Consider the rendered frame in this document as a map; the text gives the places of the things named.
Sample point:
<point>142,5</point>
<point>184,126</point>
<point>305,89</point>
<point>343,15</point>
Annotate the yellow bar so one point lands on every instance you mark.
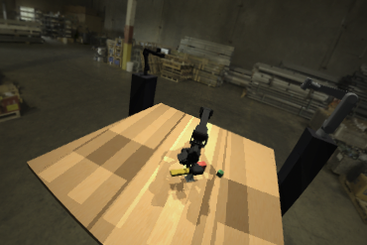
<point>182,172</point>

